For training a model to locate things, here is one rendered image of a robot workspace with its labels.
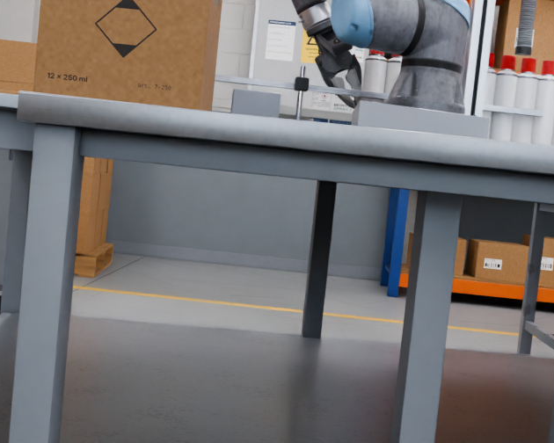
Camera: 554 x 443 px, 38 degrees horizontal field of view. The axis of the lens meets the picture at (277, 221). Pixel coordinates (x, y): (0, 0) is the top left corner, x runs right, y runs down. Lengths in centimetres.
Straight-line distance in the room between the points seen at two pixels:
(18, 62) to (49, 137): 402
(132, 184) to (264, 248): 116
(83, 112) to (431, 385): 70
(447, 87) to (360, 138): 45
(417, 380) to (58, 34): 86
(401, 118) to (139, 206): 514
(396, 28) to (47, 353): 83
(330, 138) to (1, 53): 424
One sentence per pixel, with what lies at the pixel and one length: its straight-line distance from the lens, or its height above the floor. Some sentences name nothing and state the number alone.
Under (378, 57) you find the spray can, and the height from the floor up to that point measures 104.
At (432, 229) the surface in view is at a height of 69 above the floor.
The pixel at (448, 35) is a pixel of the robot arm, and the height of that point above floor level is 104.
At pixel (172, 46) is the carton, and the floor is 96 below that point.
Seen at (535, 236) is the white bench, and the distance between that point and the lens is 389.
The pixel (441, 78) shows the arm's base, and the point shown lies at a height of 96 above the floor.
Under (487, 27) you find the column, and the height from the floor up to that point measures 111.
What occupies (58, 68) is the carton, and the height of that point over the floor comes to 90.
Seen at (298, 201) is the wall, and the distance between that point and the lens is 639.
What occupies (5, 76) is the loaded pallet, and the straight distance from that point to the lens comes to 524.
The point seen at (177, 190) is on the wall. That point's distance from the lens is 647.
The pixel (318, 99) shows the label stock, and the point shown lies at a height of 99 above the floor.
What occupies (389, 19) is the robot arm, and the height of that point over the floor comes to 105.
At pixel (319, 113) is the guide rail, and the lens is 195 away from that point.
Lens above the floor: 75
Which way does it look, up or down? 3 degrees down
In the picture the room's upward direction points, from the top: 6 degrees clockwise
